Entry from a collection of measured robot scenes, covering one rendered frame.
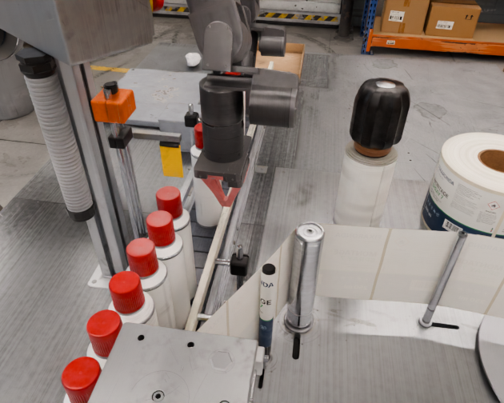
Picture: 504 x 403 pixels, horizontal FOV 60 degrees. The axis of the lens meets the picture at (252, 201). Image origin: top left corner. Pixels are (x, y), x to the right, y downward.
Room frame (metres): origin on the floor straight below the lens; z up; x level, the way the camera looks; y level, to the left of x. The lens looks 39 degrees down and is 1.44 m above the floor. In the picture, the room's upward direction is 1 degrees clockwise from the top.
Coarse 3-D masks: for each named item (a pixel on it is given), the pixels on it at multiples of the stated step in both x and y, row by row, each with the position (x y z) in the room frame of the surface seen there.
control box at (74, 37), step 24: (0, 0) 0.47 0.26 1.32; (24, 0) 0.42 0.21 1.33; (48, 0) 0.39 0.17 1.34; (72, 0) 0.39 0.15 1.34; (96, 0) 0.41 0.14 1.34; (120, 0) 0.43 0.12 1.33; (144, 0) 0.45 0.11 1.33; (0, 24) 0.48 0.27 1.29; (24, 24) 0.44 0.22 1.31; (48, 24) 0.40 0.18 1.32; (72, 24) 0.39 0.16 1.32; (96, 24) 0.41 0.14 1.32; (120, 24) 0.42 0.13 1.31; (144, 24) 0.44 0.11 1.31; (48, 48) 0.41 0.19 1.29; (72, 48) 0.39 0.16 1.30; (96, 48) 0.40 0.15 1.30; (120, 48) 0.42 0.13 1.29
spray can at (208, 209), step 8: (200, 128) 0.64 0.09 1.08; (200, 136) 0.62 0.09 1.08; (200, 144) 0.62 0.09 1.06; (192, 152) 0.63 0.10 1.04; (200, 152) 0.62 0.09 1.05; (192, 160) 0.63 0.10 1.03; (192, 168) 0.63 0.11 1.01; (200, 184) 0.62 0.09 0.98; (200, 192) 0.62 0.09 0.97; (208, 192) 0.61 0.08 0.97; (200, 200) 0.62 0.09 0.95; (208, 200) 0.61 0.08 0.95; (216, 200) 0.62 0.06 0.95; (200, 208) 0.62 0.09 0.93; (208, 208) 0.61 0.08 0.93; (216, 208) 0.62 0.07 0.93; (200, 216) 0.62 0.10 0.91; (208, 216) 0.61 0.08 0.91; (216, 216) 0.62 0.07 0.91; (200, 224) 0.62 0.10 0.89; (208, 224) 0.61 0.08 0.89; (216, 224) 0.62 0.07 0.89
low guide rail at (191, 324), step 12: (252, 132) 0.93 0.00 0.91; (228, 192) 0.68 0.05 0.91; (228, 216) 0.62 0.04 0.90; (216, 240) 0.55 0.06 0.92; (216, 252) 0.52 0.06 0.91; (204, 276) 0.46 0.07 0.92; (204, 288) 0.44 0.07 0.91; (204, 300) 0.43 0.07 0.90; (192, 312) 0.40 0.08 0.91; (192, 324) 0.37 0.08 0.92
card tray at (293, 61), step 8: (288, 48) 1.69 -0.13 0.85; (296, 48) 1.69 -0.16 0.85; (304, 48) 1.64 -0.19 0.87; (256, 56) 1.65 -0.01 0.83; (264, 56) 1.65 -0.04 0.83; (288, 56) 1.65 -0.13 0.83; (296, 56) 1.65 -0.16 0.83; (256, 64) 1.57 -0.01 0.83; (264, 64) 1.57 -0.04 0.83; (280, 64) 1.57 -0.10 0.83; (288, 64) 1.57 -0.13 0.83; (296, 64) 1.57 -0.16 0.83; (296, 72) 1.50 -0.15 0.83
